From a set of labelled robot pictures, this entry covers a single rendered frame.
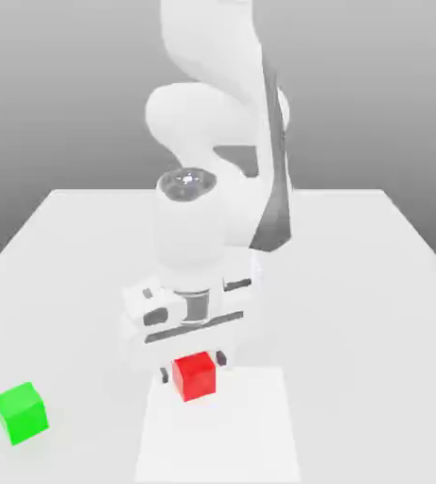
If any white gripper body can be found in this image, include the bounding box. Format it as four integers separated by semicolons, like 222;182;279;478
140;307;250;373

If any small green cube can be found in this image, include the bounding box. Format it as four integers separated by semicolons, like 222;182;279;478
0;380;50;447

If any small red cube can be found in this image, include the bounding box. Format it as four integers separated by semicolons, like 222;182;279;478
170;350;218;403

